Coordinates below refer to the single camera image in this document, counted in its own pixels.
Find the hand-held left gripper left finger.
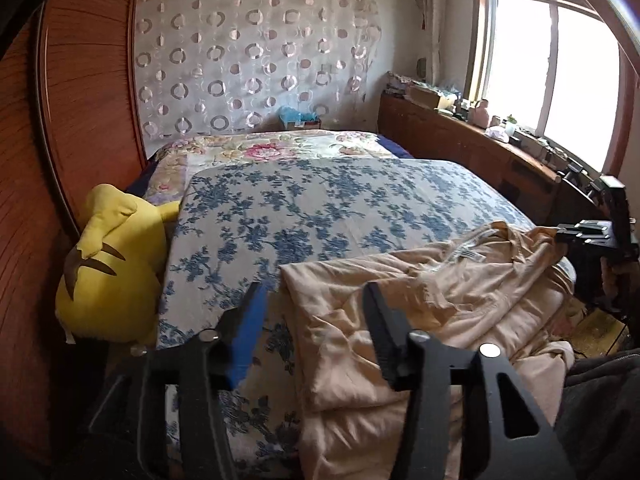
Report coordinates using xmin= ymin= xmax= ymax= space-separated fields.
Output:
xmin=87 ymin=282 xmax=268 ymax=480

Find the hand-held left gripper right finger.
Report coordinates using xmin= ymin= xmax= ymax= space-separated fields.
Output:
xmin=362 ymin=282 xmax=571 ymax=480

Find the beige printed t-shirt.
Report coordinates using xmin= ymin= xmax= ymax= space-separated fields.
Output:
xmin=277 ymin=220 xmax=578 ymax=480

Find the person's right hand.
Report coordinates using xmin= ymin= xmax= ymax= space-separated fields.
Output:
xmin=602 ymin=260 xmax=632 ymax=306

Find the blue floral bedspread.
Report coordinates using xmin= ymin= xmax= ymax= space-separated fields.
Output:
xmin=155 ymin=158 xmax=538 ymax=480

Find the yellow plush toy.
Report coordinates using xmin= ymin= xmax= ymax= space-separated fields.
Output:
xmin=54 ymin=183 xmax=182 ymax=346

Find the bright window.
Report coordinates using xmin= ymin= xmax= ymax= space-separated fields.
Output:
xmin=462 ymin=0 xmax=640 ymax=176

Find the long wooden cabinet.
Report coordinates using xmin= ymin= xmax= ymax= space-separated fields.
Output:
xmin=377 ymin=91 xmax=601 ymax=221

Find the person's dark grey clothing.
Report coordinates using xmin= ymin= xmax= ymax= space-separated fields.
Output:
xmin=555 ymin=345 xmax=640 ymax=480

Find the pink floral quilt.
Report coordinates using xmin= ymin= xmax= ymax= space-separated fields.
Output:
xmin=142 ymin=130 xmax=416 ymax=196

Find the navy bed sheet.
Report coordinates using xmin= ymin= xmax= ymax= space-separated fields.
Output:
xmin=375 ymin=132 xmax=416 ymax=160

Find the open cardboard box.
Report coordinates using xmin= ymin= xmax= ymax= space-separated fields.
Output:
xmin=407 ymin=85 xmax=443 ymax=108

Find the stack of papers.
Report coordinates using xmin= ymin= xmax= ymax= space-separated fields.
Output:
xmin=387 ymin=72 xmax=416 ymax=96

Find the tied white window curtain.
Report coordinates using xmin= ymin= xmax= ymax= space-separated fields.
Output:
xmin=417 ymin=0 xmax=448 ymax=86

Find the sheer circle-pattern curtain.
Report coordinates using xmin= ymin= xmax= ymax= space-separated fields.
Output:
xmin=134 ymin=0 xmax=383 ymax=143

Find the wooden headboard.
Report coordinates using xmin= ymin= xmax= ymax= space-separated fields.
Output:
xmin=0 ymin=0 xmax=151 ymax=461

